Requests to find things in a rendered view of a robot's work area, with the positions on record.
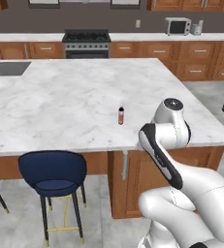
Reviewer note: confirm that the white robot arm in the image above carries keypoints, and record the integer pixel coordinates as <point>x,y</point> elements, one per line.
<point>184,193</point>

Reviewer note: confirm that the blue bar stool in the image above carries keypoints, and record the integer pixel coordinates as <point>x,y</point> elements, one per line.
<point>53,174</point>

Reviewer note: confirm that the wooden base cabinet run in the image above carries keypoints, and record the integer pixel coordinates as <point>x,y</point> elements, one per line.
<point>173,58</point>
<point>27,50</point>

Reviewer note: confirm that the black stove with oven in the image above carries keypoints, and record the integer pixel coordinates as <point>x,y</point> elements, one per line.
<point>86,43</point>

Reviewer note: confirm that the wooden island cabinet door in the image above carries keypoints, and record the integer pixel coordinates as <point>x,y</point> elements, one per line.
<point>142,187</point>

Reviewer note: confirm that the white wall socket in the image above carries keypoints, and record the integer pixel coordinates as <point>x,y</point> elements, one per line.
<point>138,23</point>

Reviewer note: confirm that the white microwave oven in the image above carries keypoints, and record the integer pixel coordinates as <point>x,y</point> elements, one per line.
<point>178,26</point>

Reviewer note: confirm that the steel sink basin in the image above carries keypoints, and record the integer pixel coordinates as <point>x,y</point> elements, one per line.
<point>7,68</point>

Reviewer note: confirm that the white framed window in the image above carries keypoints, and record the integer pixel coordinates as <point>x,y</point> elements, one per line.
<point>125,2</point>
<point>44,2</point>

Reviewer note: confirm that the white toaster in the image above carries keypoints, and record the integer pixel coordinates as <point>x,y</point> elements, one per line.
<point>196,28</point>

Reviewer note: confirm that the wooden wall cabinet run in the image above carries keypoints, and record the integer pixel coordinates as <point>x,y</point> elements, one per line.
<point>191,5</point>

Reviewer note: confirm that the small red bottle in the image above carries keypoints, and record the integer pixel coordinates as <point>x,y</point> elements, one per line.
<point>121,116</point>

